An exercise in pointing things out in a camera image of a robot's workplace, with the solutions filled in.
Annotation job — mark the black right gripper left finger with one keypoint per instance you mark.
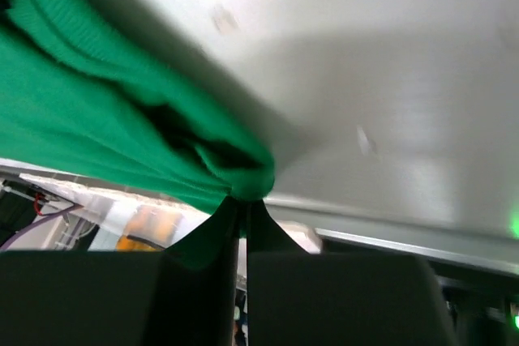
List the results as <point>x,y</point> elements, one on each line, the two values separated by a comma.
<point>183,295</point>

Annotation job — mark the aluminium table edge rail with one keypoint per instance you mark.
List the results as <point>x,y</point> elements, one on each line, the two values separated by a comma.
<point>309,223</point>

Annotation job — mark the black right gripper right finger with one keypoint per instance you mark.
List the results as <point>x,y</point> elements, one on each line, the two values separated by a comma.
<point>298,298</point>

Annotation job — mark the green t shirt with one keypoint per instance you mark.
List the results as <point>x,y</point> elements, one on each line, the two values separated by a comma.
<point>78,96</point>

